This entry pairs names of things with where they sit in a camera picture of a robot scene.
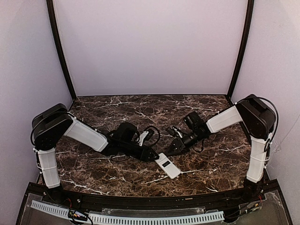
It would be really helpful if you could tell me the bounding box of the white remote control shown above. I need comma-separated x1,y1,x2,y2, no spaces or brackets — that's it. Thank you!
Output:
155,153,181,179

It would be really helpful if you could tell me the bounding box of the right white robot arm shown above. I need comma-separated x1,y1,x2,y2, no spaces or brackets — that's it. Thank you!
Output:
165,94,279,183

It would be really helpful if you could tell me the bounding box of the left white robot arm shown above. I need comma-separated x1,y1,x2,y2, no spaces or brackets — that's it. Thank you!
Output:
30,104,159,189

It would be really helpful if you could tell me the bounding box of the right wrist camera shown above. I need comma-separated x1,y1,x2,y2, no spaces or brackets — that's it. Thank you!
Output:
166,126,183,138

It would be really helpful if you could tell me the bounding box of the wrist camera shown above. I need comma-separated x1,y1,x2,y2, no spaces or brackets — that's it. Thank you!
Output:
137,126,161,147
166,126,183,138

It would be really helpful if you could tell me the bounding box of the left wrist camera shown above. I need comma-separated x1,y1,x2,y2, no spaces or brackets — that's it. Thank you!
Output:
137,126,161,147

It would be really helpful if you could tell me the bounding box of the white slotted cable duct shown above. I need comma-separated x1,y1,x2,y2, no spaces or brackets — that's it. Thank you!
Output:
31,200,225,225

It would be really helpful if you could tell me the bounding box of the black front rail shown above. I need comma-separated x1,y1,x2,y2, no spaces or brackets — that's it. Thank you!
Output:
63,188,244,210

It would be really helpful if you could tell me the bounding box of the right black frame post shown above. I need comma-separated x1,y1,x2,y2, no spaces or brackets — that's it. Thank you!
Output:
227,0,255,99

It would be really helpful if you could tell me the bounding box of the black frame post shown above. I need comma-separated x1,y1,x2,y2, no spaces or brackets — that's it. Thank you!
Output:
46,0,77,101
227,0,255,99

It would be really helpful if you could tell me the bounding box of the left black frame post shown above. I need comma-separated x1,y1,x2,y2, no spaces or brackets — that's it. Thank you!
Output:
46,0,77,101

